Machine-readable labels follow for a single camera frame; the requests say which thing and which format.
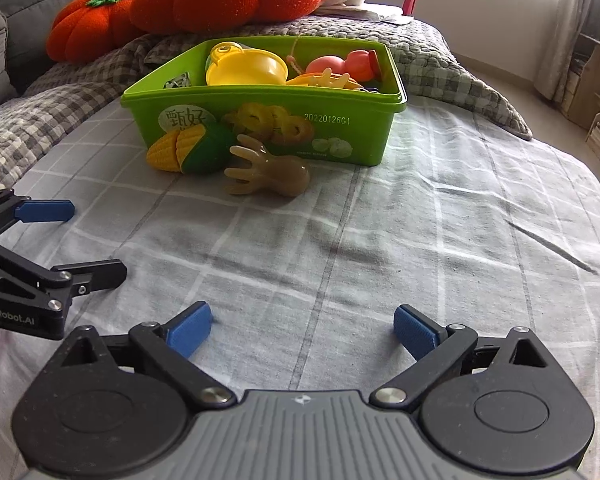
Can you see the orange-yellow toy slice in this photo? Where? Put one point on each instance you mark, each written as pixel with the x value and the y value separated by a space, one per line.
pixel 300 81

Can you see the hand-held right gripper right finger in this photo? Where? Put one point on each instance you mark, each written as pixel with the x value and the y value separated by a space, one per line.
pixel 415 330

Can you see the grey checked quilt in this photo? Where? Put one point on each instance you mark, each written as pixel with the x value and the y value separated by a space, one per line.
pixel 430 60

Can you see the green plastic box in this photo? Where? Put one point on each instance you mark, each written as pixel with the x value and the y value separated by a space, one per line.
pixel 330 125

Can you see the red plastic object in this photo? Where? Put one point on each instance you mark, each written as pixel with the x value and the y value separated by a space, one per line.
pixel 410 2

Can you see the wooden shelf unit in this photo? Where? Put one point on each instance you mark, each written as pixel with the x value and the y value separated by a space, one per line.
pixel 595 85

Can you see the brown rubber toy hand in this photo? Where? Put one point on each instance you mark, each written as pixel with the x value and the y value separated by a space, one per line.
pixel 280 172

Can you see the white papers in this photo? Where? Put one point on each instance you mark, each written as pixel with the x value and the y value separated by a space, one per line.
pixel 370 12

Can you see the yellow toy pot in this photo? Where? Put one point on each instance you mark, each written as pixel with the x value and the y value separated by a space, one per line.
pixel 250 67

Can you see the pink gourd toy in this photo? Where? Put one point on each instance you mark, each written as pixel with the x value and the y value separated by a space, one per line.
pixel 330 62

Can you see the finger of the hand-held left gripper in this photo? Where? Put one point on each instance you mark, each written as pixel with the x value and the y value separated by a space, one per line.
pixel 100 272
pixel 45 211

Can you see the small orange pumpkin cushion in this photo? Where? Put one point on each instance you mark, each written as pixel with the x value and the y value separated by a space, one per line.
pixel 75 30

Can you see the yellowish rubber toy hand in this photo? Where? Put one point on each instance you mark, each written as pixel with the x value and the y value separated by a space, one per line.
pixel 332 79

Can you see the grey grid bed sheet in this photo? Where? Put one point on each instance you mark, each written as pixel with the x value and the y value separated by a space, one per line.
pixel 380 235

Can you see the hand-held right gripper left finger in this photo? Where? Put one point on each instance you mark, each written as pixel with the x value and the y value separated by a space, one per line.
pixel 190 327

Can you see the grey sofa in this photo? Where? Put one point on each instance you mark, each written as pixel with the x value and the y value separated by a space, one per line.
pixel 10 35

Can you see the beige curtain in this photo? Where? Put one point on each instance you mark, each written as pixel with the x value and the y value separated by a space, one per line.
pixel 570 25

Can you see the toy corn cob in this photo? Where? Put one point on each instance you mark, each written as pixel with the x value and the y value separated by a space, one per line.
pixel 170 152

